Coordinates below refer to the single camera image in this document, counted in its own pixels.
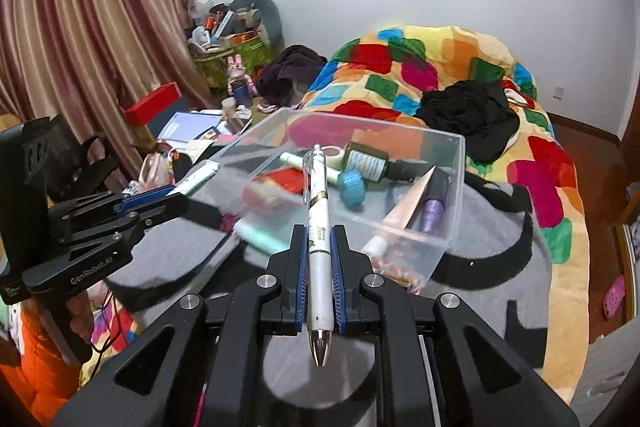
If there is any thin black cable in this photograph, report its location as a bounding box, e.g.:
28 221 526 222
91 296 127 360

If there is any white pen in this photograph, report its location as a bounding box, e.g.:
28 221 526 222
302 144 334 368

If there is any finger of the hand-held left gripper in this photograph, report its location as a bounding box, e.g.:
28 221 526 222
47 184 176 233
57 194 191 259

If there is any pink clog shoe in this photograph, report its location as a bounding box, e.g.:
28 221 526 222
602 275 627 320

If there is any red foil packet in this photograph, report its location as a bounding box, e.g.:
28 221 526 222
250 168 307 196

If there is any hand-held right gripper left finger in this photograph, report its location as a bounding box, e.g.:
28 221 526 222
50 224 311 427

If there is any pink bunny toy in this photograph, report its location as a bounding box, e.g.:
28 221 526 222
226 55 254 108

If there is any mint green tube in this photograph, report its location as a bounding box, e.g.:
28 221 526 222
233 218 293 254

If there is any orange cloth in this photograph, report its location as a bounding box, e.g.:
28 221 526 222
0 307 83 413

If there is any white packet with green print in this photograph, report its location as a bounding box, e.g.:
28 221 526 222
171 160 221 198

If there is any red box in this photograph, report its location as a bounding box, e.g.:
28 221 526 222
124 82 182 128

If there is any beige eraser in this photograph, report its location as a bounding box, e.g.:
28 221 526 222
243 185 288 208

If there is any colourful patchwork quilt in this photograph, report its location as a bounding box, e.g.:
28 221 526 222
295 25 586 403

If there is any grey and black blanket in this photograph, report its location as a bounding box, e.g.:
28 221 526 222
97 177 553 427

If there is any blue and white booklet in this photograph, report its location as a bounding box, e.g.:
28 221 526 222
157 112 223 142

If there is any clear plastic storage box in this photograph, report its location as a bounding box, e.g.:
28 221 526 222
207 107 467 295

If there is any dark brown clothing pile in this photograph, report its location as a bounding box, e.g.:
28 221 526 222
257 45 328 108

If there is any light green tube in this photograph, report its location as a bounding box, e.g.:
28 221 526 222
279 151 313 170

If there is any black clothing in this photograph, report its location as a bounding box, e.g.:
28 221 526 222
415 79 521 162

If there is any striped pink curtain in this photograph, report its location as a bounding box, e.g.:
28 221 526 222
0 0 216 188

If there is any brown beaded bracelet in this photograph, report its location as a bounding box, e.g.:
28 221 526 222
372 257 423 291

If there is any person's left hand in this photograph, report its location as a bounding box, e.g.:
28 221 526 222
62 289 96 365

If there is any beige tube with white cap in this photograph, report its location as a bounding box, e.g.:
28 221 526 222
361 164 438 258

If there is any black tool with orange dot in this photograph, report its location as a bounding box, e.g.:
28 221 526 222
170 152 194 178

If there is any purple bottle with black cap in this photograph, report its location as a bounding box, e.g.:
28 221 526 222
419 168 454 234

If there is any dark green bottle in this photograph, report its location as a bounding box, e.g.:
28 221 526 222
342 142 391 182

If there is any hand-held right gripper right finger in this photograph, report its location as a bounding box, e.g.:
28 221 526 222
330 224 576 427

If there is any green bag of clutter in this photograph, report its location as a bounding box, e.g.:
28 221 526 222
192 34 278 90

